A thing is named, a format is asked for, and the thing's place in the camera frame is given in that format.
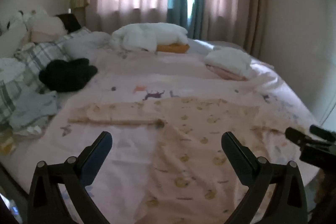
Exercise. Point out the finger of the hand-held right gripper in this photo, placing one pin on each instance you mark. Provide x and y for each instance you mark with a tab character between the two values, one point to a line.
295	135
322	133

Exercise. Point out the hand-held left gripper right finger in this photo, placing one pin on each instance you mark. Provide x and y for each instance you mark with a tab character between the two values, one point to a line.
232	151

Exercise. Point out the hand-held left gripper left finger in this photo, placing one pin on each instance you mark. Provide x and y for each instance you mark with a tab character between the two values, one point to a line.
101	150

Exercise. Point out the cream printed baby onesie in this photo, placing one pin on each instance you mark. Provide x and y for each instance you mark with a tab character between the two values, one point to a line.
189	140

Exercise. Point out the person's right forearm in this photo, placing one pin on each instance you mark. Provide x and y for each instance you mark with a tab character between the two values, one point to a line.
319	190

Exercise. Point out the folded pink cloth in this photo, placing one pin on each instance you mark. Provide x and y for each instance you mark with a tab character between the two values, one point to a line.
225	73

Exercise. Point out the light blue garment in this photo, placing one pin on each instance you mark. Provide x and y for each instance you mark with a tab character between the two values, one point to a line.
34	108

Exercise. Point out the pink printed blanket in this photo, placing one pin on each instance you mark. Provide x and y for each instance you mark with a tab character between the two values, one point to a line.
126	74

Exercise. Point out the black cloth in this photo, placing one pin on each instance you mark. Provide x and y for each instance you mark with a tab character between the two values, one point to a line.
67	74

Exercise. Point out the folded white cloth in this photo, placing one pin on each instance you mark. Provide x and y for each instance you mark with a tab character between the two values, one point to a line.
228	60

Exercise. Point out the plaid pillow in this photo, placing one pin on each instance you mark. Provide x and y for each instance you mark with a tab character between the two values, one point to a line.
29	66

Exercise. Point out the orange pillow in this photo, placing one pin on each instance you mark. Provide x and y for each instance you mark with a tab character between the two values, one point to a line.
173	47

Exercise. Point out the white bunched blanket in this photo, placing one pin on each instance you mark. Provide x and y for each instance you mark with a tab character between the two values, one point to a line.
147	35

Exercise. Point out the white plush toy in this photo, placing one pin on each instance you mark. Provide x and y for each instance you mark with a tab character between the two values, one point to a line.
34	22

